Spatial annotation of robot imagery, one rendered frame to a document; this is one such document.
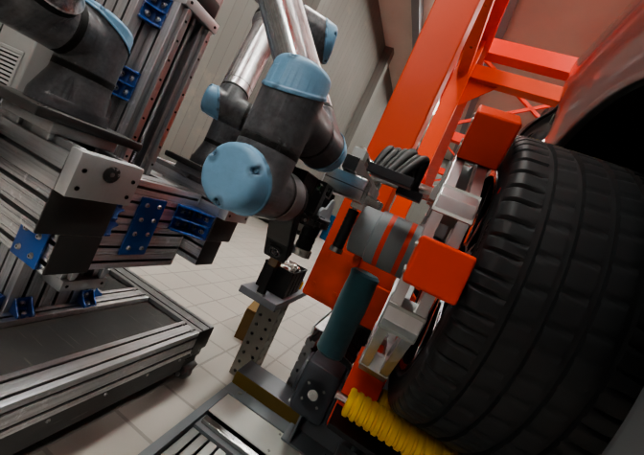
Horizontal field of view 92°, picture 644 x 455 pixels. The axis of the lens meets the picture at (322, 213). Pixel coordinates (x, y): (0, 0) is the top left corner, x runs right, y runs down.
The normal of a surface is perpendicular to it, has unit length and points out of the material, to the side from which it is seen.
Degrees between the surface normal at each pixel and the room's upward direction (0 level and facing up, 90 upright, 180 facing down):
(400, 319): 90
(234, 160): 90
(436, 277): 90
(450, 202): 90
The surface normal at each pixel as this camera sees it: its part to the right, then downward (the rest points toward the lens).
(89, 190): 0.86, 0.40
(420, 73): -0.26, -0.10
